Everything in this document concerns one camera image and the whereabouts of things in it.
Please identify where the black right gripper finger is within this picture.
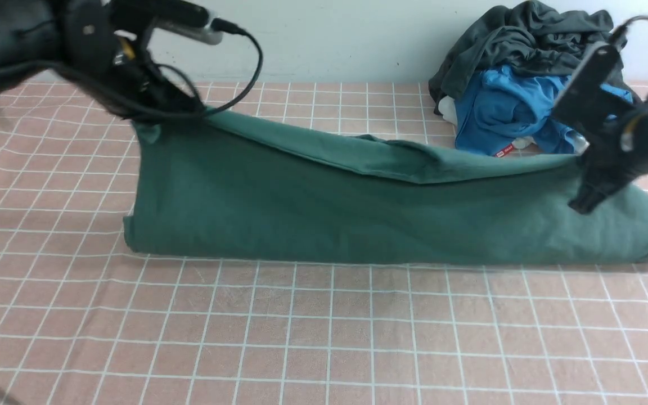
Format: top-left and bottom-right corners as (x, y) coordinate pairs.
(568, 160), (633, 215)

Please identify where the dark grey crumpled garment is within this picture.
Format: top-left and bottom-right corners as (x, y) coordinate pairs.
(429, 1), (614, 104)

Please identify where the pink checkered tablecloth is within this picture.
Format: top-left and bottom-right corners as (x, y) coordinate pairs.
(0, 84), (648, 404)

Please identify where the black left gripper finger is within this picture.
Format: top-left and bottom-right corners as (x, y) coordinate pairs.
(159, 76), (208, 116)

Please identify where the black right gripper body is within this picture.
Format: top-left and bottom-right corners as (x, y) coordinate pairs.
(583, 100), (648, 186)

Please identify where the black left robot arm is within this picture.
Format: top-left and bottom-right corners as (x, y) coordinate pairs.
(0, 1), (223, 120)

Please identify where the green long-sleeve shirt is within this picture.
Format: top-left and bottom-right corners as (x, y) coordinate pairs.
(124, 112), (648, 265)

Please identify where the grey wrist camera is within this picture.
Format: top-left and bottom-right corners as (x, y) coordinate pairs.
(110, 0), (224, 46)
(551, 42), (633, 148)

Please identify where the black right camera cable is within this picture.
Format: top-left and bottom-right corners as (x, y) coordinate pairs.
(608, 15), (648, 48)

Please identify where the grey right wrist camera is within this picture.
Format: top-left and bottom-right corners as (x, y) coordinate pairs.
(551, 42), (633, 148)

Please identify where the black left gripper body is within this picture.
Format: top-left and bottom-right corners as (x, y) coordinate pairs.
(57, 1), (164, 116)

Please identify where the blue crumpled garment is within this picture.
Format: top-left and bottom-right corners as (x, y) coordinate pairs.
(454, 66), (634, 157)

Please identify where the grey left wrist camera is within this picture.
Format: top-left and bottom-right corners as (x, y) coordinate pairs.
(110, 0), (224, 46)

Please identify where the black camera cable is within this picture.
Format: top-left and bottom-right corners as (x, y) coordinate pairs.
(608, 15), (648, 48)
(37, 20), (264, 122)

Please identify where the black left camera cable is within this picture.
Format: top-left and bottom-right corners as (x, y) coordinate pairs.
(37, 20), (264, 122)

